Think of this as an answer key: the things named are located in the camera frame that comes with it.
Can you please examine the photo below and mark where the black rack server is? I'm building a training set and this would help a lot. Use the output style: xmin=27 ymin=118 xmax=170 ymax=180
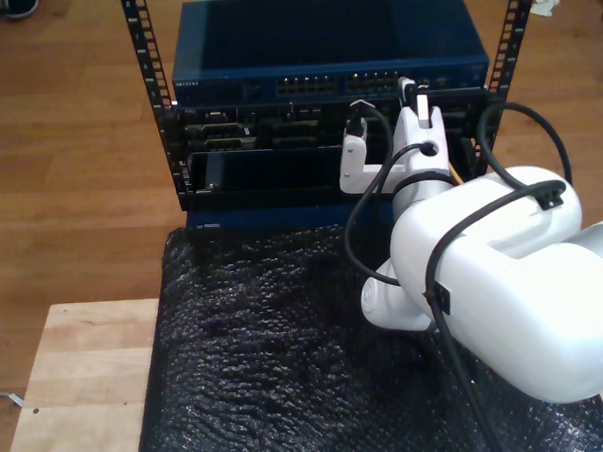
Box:
xmin=173 ymin=90 xmax=492 ymax=156

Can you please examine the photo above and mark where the white crumpled paper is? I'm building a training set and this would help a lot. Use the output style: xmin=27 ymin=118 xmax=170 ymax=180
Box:
xmin=528 ymin=0 xmax=563 ymax=20

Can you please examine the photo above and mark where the black bubble mat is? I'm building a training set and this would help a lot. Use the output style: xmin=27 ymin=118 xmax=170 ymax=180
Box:
xmin=124 ymin=207 xmax=603 ymax=452

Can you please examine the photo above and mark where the person's foot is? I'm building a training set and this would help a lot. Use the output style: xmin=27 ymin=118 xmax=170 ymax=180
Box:
xmin=3 ymin=0 xmax=43 ymax=21

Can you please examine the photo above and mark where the black perforated rack post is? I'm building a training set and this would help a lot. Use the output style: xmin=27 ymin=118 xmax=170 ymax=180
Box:
xmin=464 ymin=0 xmax=550 ymax=180
xmin=117 ymin=0 xmax=195 ymax=216

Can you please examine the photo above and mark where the blue network switch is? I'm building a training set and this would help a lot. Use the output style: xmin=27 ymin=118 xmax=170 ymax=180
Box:
xmin=168 ymin=0 xmax=492 ymax=108

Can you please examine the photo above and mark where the blue metal base plate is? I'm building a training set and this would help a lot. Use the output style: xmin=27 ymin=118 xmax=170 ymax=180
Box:
xmin=184 ymin=199 xmax=397 ymax=233

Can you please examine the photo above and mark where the grey flat strap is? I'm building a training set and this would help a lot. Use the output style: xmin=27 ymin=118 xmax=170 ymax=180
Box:
xmin=0 ymin=389 xmax=28 ymax=409

